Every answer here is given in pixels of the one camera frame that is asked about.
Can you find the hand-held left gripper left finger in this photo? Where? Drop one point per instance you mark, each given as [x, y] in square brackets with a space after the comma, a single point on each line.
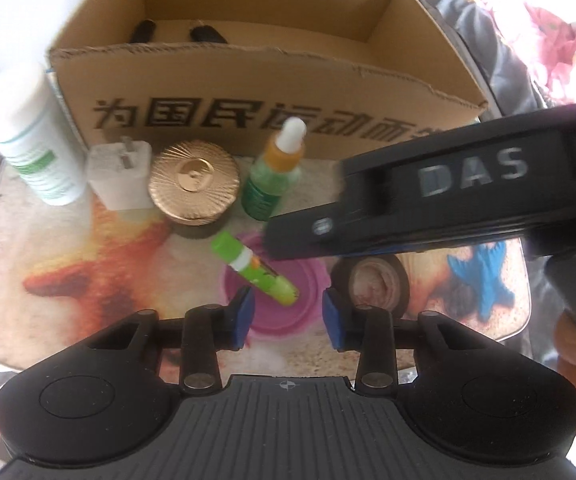
[244, 317]

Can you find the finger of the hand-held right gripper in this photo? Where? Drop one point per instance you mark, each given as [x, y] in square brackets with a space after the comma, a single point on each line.
[313, 232]

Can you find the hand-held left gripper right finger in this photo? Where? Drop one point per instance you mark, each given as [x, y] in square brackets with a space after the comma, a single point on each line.
[333, 320]

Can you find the pink plastic lid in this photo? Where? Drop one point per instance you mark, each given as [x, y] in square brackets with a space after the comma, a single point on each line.
[309, 280]

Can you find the green lip balm tube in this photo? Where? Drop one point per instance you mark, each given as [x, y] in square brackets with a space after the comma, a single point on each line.
[248, 265]

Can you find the green dropper bottle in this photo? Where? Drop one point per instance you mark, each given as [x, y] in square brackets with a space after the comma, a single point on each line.
[268, 185]

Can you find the black tape roll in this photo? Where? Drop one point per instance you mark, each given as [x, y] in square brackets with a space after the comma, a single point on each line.
[402, 280]

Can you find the jar with gold lid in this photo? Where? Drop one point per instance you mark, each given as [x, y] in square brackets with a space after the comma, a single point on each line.
[192, 180]

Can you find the white charger plug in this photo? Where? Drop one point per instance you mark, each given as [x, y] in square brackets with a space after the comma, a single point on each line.
[117, 177]

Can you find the brown cardboard box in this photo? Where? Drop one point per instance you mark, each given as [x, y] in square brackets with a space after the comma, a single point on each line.
[167, 77]

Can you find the white bottle with green label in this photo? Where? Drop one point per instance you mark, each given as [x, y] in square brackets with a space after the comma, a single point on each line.
[27, 130]

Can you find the grey floral blanket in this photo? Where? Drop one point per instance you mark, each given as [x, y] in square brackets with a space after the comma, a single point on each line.
[493, 60]

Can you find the beach print table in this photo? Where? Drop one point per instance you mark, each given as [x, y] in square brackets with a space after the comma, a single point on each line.
[92, 270]

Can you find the small black object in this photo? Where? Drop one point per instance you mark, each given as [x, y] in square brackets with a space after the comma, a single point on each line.
[206, 34]

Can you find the black cylindrical object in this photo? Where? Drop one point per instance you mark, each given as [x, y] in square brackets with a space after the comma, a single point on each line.
[142, 31]

